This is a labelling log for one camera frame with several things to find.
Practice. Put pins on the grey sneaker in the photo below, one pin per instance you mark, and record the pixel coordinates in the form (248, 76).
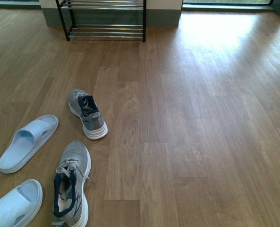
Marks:
(70, 204)
(84, 107)

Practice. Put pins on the black metal shoe rack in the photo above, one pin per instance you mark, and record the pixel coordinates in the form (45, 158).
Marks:
(103, 19)

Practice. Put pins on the light blue slipper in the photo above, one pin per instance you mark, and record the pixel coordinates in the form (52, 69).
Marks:
(26, 142)
(20, 206)

